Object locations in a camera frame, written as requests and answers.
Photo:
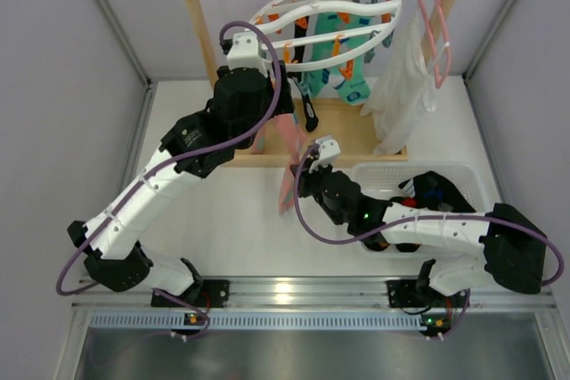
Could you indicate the mint green sock left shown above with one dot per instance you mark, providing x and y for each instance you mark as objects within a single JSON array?
[{"x": 318, "y": 79}]

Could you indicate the orange clothes peg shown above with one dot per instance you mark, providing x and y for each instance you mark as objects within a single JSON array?
[
  {"x": 347, "y": 71},
  {"x": 288, "y": 54}
]

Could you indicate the white round clip hanger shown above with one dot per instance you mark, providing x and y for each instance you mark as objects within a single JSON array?
[{"x": 278, "y": 14}]

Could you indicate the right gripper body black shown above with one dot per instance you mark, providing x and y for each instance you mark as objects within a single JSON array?
[{"x": 305, "y": 182}]

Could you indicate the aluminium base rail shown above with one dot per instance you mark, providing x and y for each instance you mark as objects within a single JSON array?
[{"x": 364, "y": 304}]

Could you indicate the pink patterned sock front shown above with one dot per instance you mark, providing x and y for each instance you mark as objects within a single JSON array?
[{"x": 294, "y": 138}]

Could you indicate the pink wire hanger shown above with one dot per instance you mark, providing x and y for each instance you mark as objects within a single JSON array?
[{"x": 438, "y": 53}]

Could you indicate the black sock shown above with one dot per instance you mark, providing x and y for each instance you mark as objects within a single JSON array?
[
  {"x": 311, "y": 119},
  {"x": 434, "y": 192}
]

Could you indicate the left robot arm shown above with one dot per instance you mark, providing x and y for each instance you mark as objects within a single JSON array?
[{"x": 187, "y": 154}]

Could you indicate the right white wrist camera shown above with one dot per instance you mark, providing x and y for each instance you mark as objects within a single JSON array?
[{"x": 327, "y": 152}]

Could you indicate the wooden clothes rack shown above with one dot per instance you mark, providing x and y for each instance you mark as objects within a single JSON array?
[{"x": 338, "y": 135}]

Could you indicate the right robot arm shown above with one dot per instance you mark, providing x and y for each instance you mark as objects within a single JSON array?
[{"x": 501, "y": 247}]

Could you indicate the argyle sock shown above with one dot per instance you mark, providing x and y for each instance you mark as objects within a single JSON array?
[
  {"x": 375, "y": 246},
  {"x": 413, "y": 203}
]

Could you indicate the black sock front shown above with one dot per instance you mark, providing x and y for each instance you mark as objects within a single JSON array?
[{"x": 434, "y": 192}]

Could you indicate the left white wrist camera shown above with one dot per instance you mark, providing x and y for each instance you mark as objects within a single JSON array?
[{"x": 244, "y": 51}]

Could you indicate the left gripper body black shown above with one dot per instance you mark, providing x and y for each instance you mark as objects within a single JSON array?
[{"x": 285, "y": 92}]

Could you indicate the white plastic basket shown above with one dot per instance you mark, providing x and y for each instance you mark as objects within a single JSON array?
[{"x": 381, "y": 180}]

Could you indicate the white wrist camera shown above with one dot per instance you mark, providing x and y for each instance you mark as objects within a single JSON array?
[
  {"x": 327, "y": 152},
  {"x": 244, "y": 51}
]

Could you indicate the white cloth garment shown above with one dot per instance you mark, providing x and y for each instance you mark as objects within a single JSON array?
[{"x": 403, "y": 93}]

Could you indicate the argyle sock left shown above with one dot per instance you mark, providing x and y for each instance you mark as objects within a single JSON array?
[{"x": 375, "y": 246}]

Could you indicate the pink patterned sock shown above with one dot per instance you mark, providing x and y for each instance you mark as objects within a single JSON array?
[
  {"x": 258, "y": 146},
  {"x": 294, "y": 138}
]

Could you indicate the argyle sock right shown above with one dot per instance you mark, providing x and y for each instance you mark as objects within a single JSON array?
[{"x": 413, "y": 203}]

